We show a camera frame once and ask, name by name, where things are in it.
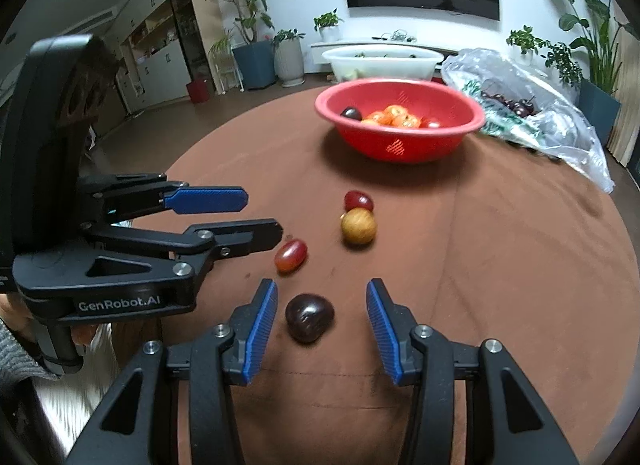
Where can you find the tall plant in blue pot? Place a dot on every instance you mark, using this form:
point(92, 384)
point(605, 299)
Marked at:
point(252, 65)

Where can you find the red tomato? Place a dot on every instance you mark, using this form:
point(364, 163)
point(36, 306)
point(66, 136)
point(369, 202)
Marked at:
point(431, 123)

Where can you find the white knit garment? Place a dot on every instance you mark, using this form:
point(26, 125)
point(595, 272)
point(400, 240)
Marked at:
point(75, 395)

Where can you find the wooden wall cabinet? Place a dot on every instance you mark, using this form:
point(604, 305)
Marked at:
point(155, 45)

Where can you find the person's left forearm grey sleeve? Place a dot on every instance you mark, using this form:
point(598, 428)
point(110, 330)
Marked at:
point(20, 355)

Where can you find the red plastic colander bowl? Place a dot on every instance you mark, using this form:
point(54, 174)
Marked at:
point(400, 145)

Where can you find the large broad-leaf plant dark pot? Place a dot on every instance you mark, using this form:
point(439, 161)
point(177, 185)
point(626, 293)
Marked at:
point(597, 110)

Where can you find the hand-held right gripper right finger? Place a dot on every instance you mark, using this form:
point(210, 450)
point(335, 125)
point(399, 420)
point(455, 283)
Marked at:
point(382, 330)

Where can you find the small plant in white pot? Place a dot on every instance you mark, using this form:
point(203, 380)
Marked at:
point(329, 29)

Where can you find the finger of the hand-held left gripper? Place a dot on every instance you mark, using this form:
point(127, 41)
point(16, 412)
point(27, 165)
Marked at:
point(210, 200)
point(240, 237)

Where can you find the orange with stem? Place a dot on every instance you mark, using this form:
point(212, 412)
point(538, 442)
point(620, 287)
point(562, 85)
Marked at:
point(407, 121)

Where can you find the clear plastic bag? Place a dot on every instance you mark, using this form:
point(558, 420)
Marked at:
point(575, 130)

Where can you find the green vegetables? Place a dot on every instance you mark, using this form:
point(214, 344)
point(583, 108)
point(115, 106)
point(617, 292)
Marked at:
point(382, 54)

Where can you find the plant in tall grey pot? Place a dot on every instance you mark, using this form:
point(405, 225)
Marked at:
point(289, 62)

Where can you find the bushy small-leaf plant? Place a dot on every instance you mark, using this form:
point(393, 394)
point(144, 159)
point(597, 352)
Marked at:
point(565, 62)

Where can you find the red bin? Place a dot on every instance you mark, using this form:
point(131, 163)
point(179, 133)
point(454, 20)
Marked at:
point(198, 91)

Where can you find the white plastic basin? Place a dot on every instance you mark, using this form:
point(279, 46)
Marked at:
point(380, 66)

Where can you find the pile of dark cherries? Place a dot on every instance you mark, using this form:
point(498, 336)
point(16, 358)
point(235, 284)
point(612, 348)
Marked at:
point(520, 107)

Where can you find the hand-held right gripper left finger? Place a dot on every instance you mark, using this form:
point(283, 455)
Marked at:
point(260, 330)

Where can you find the white television cabinet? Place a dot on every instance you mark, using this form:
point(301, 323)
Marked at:
point(350, 44)

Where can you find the brown longan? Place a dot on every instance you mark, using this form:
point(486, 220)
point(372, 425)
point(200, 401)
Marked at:
point(358, 226)

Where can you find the person's left hand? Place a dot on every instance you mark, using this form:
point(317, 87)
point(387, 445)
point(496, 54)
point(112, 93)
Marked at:
point(15, 312)

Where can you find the leafy plant in white pot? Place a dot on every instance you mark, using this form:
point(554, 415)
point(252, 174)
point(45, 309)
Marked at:
point(522, 42)

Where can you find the red grape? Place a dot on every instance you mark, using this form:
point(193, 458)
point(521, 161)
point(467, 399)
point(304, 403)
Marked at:
point(358, 201)
point(290, 255)

